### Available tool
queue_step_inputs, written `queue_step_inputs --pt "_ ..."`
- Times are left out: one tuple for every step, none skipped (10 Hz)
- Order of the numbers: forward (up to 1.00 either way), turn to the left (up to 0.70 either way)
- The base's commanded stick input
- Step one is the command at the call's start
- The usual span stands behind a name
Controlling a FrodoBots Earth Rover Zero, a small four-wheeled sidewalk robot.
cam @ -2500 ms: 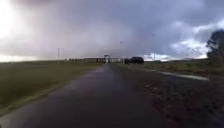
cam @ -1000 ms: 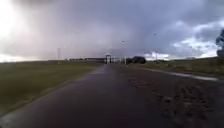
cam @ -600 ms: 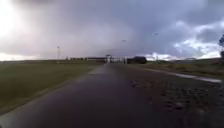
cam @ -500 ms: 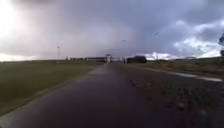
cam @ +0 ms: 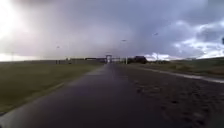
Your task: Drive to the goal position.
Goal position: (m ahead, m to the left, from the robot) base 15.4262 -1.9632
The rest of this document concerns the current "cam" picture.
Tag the distant gate structure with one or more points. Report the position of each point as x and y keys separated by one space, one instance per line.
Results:
x=111 y=59

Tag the street lamp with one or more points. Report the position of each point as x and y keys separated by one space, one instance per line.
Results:
x=123 y=40
x=155 y=33
x=57 y=47

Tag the dark low bushes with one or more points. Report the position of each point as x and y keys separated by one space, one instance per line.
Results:
x=138 y=60

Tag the long low building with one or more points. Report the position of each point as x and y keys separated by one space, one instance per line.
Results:
x=80 y=60

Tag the dark wet asphalt road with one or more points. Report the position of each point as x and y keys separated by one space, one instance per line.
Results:
x=100 y=100

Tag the dark gravel strip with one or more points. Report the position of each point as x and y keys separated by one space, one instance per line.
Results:
x=180 y=96

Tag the grass field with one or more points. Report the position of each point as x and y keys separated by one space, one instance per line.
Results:
x=33 y=80

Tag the grass verge with embankment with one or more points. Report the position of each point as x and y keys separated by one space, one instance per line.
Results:
x=193 y=66

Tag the puddle strip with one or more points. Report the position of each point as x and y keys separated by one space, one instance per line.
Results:
x=196 y=77

